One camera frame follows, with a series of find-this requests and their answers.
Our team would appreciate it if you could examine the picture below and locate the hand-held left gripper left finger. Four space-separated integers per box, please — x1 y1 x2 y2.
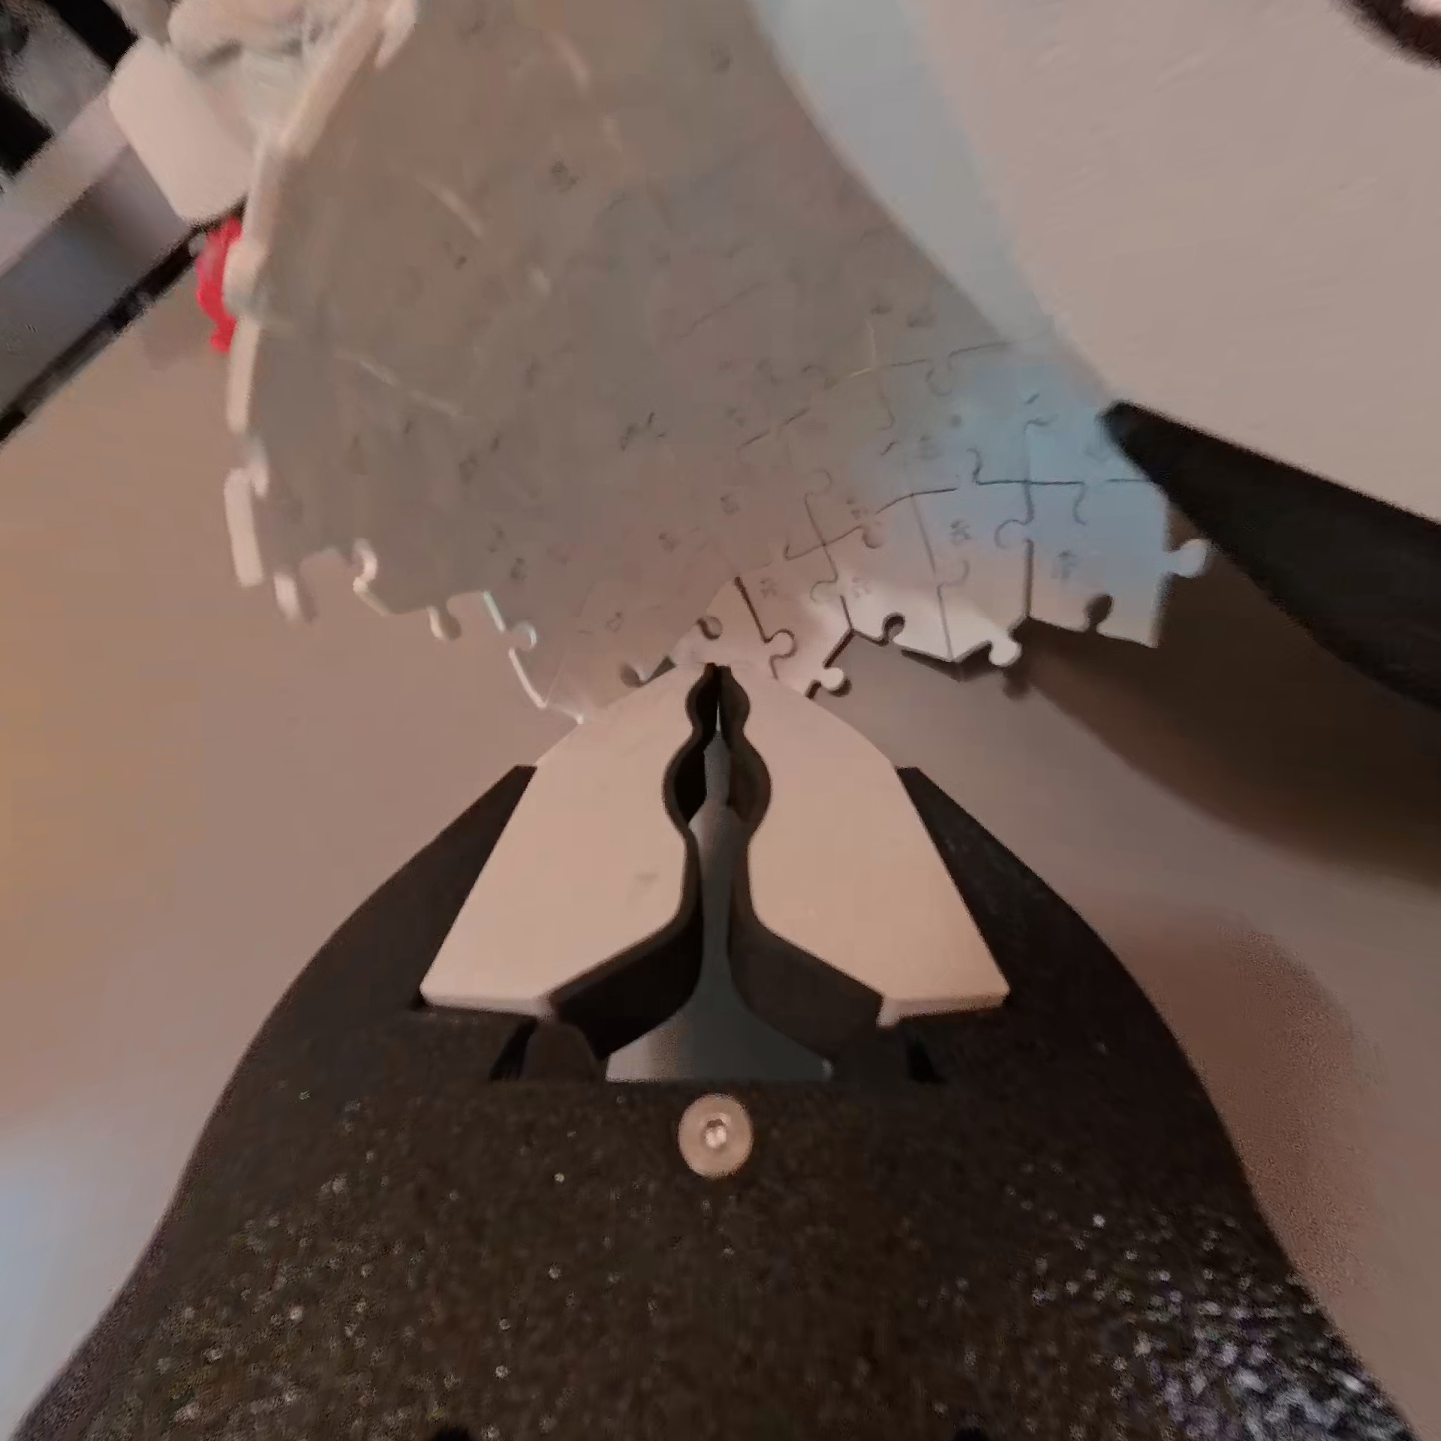
421 665 719 1057

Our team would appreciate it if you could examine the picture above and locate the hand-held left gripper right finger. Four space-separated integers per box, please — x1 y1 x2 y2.
719 665 1011 1062

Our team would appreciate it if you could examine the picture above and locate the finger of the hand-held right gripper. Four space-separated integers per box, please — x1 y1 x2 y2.
742 0 1441 522

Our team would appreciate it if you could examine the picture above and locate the partly built white puzzle ball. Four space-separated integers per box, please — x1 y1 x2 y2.
219 0 1214 721

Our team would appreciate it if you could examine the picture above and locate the red plastic case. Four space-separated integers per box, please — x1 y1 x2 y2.
198 217 248 354

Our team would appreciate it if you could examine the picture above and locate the white cardboard tray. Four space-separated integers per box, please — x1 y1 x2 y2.
105 39 266 226

